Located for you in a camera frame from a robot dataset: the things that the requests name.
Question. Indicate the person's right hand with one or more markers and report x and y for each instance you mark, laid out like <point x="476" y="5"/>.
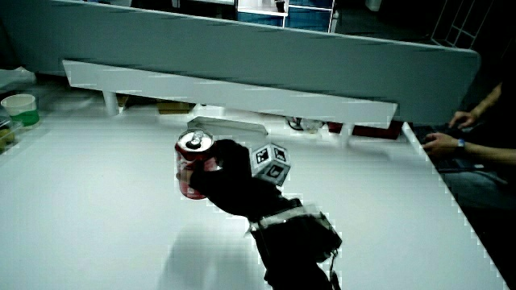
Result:
<point x="238" y="181"/>

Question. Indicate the red cola can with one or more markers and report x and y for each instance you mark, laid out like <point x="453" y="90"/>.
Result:
<point x="189" y="155"/>

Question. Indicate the another person's forearm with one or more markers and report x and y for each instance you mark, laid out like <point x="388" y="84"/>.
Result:
<point x="489" y="100"/>
<point x="489" y="153"/>

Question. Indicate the long white shelf riser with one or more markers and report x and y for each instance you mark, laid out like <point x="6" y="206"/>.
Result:
<point x="225" y="94"/>

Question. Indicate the yellow cardboard box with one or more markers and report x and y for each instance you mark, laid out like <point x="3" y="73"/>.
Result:
<point x="174" y="107"/>

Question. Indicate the grey divider panel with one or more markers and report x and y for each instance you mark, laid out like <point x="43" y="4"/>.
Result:
<point x="250" y="52"/>

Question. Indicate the red box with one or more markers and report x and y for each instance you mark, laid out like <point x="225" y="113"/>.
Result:
<point x="375" y="131"/>

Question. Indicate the white shelving unit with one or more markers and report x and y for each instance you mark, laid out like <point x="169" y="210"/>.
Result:
<point x="282" y="14"/>

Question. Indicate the black keyboard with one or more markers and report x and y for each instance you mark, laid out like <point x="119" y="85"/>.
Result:
<point x="447" y="163"/>

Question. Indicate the blue wristband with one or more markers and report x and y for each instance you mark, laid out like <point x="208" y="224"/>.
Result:
<point x="460" y="143"/>

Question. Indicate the white and green cup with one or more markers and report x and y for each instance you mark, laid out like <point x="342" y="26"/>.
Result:
<point x="22" y="108"/>

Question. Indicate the clear plastic container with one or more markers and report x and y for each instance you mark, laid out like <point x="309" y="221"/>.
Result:
<point x="6" y="133"/>

